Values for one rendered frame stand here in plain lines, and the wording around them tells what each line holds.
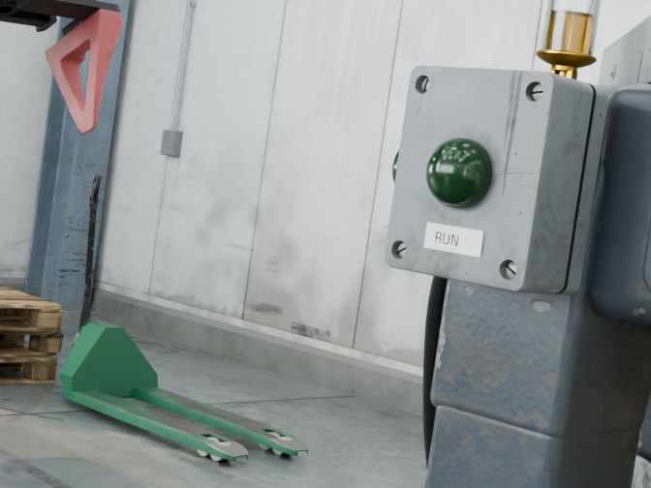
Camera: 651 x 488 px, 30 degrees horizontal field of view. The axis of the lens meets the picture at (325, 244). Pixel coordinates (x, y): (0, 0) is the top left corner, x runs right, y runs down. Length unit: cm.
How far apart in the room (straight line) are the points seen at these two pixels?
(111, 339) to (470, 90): 575
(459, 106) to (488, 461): 16
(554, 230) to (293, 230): 736
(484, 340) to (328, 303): 706
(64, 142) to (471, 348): 890
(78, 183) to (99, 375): 313
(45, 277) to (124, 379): 332
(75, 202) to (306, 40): 224
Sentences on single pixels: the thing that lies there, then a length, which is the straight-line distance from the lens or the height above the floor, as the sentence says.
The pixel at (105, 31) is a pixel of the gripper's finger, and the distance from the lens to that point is 83.
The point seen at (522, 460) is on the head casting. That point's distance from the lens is 55.
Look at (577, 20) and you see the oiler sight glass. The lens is 59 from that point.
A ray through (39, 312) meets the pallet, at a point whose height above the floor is 39.
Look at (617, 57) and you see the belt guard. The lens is 97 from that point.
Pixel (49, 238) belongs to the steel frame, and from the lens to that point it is 947.
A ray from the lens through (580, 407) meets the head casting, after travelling 55.
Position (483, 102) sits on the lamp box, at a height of 132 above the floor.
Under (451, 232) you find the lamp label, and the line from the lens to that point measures 52.
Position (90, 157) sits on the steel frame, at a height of 120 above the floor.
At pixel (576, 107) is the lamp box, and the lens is 51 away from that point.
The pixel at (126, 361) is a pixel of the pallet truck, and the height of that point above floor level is 22.
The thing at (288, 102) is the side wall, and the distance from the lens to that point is 801.
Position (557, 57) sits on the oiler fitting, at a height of 135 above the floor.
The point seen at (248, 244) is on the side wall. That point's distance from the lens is 814.
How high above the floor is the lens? 127
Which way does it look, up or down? 3 degrees down
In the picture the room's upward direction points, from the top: 8 degrees clockwise
